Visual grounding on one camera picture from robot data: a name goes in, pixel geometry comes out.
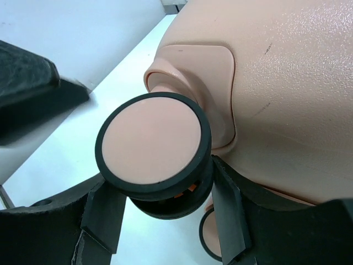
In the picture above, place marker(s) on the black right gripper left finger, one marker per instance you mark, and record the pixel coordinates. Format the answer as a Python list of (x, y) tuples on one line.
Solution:
[(78, 226)]

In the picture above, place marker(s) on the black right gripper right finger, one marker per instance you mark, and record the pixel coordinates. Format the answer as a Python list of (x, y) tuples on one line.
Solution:
[(257, 226)]

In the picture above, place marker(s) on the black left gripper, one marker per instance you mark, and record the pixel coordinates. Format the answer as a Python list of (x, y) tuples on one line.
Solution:
[(33, 92)]

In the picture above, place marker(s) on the pink hard-shell suitcase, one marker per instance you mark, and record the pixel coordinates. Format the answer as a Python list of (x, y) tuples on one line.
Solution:
[(266, 86)]

